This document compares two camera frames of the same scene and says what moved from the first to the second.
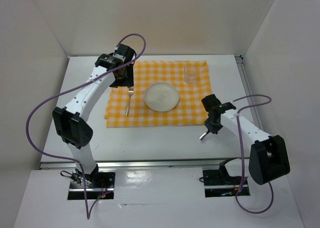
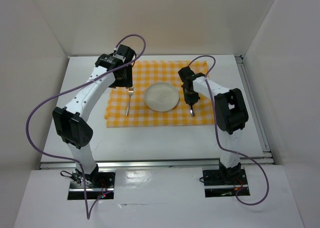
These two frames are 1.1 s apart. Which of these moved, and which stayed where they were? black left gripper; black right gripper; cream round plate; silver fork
Moved: black right gripper
Stayed: black left gripper; cream round plate; silver fork
